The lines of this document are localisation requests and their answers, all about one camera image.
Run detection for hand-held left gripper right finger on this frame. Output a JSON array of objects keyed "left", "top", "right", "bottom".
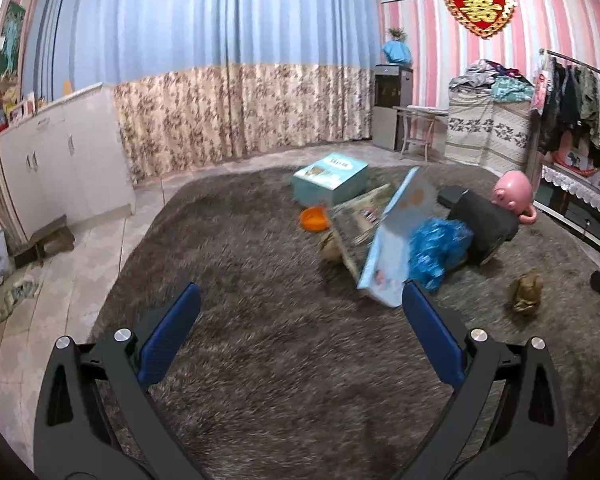
[{"left": 394, "top": 280, "right": 568, "bottom": 480}]

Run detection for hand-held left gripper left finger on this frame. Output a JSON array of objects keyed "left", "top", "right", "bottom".
[{"left": 33, "top": 282, "right": 203, "bottom": 480}]

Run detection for blue plastic bag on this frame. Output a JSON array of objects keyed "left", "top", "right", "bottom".
[{"left": 407, "top": 218, "right": 476, "bottom": 293}]

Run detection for light blue box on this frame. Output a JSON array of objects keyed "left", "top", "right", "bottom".
[{"left": 356, "top": 166, "right": 438, "bottom": 308}]

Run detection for printed magazine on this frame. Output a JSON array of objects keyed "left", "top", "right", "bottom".
[{"left": 327, "top": 183, "right": 393, "bottom": 278}]

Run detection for brown shaggy rug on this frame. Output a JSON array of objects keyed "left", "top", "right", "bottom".
[{"left": 87, "top": 147, "right": 600, "bottom": 480}]

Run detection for black cushion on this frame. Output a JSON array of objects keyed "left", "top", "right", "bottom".
[{"left": 437, "top": 185, "right": 521, "bottom": 267}]

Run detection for small wooden stool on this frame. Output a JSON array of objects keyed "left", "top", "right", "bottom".
[{"left": 12, "top": 215, "right": 76, "bottom": 268}]

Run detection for patterned floor cloth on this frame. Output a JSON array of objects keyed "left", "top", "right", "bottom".
[{"left": 0, "top": 280, "right": 43, "bottom": 323}]

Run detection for pink piggy bank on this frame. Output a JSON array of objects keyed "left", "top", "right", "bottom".
[{"left": 491, "top": 170, "right": 538, "bottom": 227}]

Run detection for orange tangerine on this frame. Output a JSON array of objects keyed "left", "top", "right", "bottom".
[{"left": 300, "top": 206, "right": 330, "bottom": 232}]

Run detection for teal cardboard box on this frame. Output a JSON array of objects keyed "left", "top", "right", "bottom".
[{"left": 291, "top": 152, "right": 370, "bottom": 207}]

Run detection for white cabinet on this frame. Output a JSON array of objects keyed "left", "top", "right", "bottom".
[{"left": 0, "top": 82, "right": 137, "bottom": 241}]

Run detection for furniture under patterned cloth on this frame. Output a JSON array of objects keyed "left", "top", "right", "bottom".
[{"left": 445, "top": 85, "right": 536, "bottom": 176}]

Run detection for white lace cloth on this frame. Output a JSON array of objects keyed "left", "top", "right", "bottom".
[{"left": 540, "top": 162, "right": 600, "bottom": 226}]

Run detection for small white table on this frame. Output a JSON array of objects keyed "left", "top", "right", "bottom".
[{"left": 392, "top": 105, "right": 450, "bottom": 161}]

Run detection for grey water dispenser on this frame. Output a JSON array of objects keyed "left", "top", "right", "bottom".
[{"left": 372, "top": 64, "right": 415, "bottom": 152}]

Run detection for pile of clothes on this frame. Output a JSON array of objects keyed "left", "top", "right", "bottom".
[{"left": 450, "top": 59, "right": 536, "bottom": 102}]

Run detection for hanging clothes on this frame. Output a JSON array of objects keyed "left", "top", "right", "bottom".
[{"left": 530, "top": 55, "right": 600, "bottom": 191}]

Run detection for colourful picture books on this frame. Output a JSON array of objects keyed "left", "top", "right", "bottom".
[{"left": 0, "top": 87, "right": 48, "bottom": 131}]

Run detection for blue covered water bottle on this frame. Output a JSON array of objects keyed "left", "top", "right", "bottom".
[{"left": 380, "top": 40, "right": 413, "bottom": 67}]

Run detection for blue and floral curtain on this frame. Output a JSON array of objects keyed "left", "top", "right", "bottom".
[{"left": 22, "top": 0, "right": 383, "bottom": 186}]

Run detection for metal clothes rack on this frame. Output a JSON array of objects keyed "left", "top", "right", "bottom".
[{"left": 530, "top": 49, "right": 600, "bottom": 256}]

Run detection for red heart wall decoration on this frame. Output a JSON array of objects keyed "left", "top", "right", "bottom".
[{"left": 442, "top": 0, "right": 517, "bottom": 40}]

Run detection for green wall poster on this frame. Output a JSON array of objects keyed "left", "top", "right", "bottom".
[{"left": 0, "top": 0, "right": 27, "bottom": 81}]

